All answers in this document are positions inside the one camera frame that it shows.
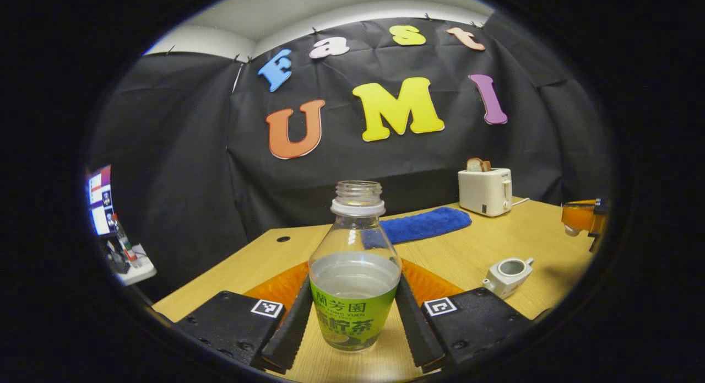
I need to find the small red cap bottle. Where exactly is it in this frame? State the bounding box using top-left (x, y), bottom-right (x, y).
top-left (112, 213), bottom-right (142, 268)

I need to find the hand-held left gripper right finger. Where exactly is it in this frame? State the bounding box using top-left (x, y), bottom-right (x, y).
top-left (395, 258), bottom-right (535, 374)

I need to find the white floral teacup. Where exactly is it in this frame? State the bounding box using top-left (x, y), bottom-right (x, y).
top-left (482, 256), bottom-right (535, 300)

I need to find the blue folded towel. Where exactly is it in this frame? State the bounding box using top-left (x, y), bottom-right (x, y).
top-left (361, 207), bottom-right (473, 249)

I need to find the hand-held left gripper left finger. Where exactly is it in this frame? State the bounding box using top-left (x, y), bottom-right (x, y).
top-left (172, 261), bottom-right (314, 374)

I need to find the white side table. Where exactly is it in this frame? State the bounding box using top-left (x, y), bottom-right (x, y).
top-left (109, 243), bottom-right (158, 287)

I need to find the computer monitor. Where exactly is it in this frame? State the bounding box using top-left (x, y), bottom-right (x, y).
top-left (86, 165), bottom-right (116, 238)

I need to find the white toaster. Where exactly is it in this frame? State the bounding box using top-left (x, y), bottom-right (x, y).
top-left (458, 168), bottom-right (513, 217)

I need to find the black backdrop cloth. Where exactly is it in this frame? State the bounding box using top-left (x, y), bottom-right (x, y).
top-left (88, 11), bottom-right (615, 301)

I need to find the green label water bottle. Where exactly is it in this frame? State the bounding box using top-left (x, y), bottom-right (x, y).
top-left (308, 180), bottom-right (403, 353)

